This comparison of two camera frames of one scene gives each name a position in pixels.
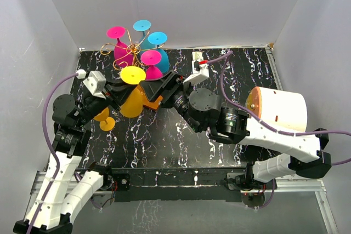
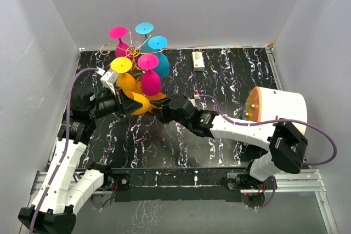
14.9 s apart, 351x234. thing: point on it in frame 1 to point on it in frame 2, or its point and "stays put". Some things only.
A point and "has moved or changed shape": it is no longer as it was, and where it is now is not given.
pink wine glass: x=152 y=57 has moved or changed shape
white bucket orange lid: x=282 y=108 stays put
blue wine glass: x=142 y=26 has moved or changed shape
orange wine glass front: x=132 y=106 has moved or changed shape
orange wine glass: x=106 y=123 to x=146 y=108
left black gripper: x=117 y=93 stays put
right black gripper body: x=179 y=98 to x=168 y=116
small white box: x=197 y=56 stays put
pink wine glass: x=123 y=54 stays put
